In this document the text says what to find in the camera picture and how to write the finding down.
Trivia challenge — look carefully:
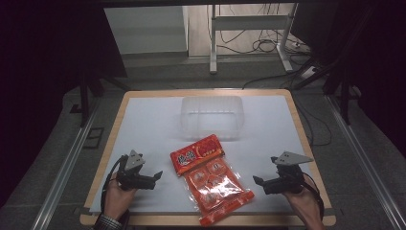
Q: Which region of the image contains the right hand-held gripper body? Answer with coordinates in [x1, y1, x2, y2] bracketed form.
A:
[267, 150, 314, 196]

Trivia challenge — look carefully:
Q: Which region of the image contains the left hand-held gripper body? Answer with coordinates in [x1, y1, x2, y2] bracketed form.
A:
[116, 149, 153, 192]

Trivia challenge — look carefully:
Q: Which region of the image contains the person's right hand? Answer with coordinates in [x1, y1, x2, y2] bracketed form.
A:
[282, 182, 324, 226]

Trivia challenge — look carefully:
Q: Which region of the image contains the person's left hand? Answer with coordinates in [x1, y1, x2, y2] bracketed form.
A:
[103, 172, 139, 222]

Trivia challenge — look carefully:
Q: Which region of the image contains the black floor socket plate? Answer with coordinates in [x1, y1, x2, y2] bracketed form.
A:
[82, 126, 105, 150]

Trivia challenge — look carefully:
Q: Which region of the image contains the red snack bag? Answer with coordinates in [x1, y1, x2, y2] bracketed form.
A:
[169, 133, 256, 228]

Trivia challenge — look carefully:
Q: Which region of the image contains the clear plastic storage box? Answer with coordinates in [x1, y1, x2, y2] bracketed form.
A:
[179, 95, 246, 142]

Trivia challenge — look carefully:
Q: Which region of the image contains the black metal stand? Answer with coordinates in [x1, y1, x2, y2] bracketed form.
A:
[291, 6, 376, 127]
[75, 71, 131, 128]

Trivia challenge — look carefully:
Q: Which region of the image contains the white power strip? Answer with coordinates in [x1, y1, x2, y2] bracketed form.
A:
[299, 64, 318, 81]

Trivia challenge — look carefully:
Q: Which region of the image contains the dark curtain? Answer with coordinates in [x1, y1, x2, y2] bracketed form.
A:
[289, 0, 406, 158]
[0, 0, 129, 209]

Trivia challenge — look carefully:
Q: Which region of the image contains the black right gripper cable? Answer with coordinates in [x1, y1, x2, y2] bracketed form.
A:
[301, 172, 327, 222]

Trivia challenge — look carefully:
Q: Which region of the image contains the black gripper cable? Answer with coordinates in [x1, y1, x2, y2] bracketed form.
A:
[301, 172, 327, 222]
[100, 154, 131, 230]

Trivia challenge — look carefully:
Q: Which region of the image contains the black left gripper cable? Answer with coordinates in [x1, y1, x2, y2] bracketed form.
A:
[100, 154, 131, 230]

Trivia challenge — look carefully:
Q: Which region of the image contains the thin black looped cable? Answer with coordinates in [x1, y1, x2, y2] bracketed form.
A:
[295, 97, 333, 148]

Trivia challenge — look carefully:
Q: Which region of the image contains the aluminium floor rail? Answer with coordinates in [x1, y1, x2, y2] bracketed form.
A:
[325, 95, 406, 230]
[31, 97, 101, 230]

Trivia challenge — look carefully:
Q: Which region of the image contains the long black floor cable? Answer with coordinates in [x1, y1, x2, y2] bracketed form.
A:
[241, 62, 315, 91]

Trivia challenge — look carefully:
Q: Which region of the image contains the tangle of black floor cables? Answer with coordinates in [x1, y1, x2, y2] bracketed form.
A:
[216, 3, 309, 56]

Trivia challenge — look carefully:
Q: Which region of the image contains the white metal desk frame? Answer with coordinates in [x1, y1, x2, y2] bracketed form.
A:
[208, 2, 300, 76]

